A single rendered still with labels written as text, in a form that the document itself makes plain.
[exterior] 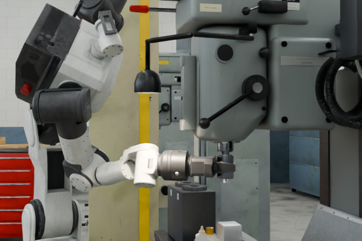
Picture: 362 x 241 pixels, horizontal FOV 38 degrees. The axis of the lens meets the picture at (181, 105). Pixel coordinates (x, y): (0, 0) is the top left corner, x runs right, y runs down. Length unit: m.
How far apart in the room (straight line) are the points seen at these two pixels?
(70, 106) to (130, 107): 1.70
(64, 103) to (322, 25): 0.75
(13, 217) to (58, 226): 4.12
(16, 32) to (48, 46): 9.01
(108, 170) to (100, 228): 1.62
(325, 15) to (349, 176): 0.48
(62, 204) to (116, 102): 1.35
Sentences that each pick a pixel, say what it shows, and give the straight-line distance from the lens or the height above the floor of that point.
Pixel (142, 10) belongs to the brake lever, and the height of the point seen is 1.69.
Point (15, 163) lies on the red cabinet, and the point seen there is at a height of 0.88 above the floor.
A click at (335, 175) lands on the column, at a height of 1.20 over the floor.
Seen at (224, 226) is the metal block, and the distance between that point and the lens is 1.47.
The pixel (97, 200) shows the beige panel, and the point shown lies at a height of 0.88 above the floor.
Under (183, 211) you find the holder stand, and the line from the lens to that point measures 1.83.
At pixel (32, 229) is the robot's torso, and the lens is 1.93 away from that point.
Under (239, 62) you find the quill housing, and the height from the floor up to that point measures 1.53.
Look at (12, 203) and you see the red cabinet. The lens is 6.03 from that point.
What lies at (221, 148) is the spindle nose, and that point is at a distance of 1.50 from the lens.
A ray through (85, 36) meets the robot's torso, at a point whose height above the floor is 1.63.
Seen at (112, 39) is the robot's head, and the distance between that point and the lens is 1.58.
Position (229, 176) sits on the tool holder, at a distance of 1.51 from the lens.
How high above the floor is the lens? 1.38
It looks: 1 degrees up
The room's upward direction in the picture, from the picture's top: straight up
